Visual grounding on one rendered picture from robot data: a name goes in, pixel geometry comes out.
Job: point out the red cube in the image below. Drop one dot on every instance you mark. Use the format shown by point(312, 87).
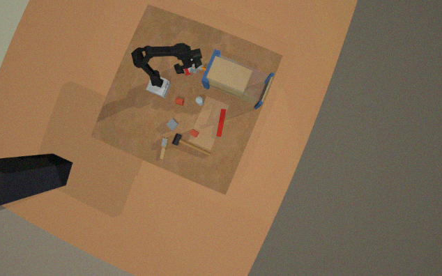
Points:
point(179, 101)
point(194, 133)

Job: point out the red flat bar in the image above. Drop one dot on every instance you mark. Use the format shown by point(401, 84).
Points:
point(221, 122)

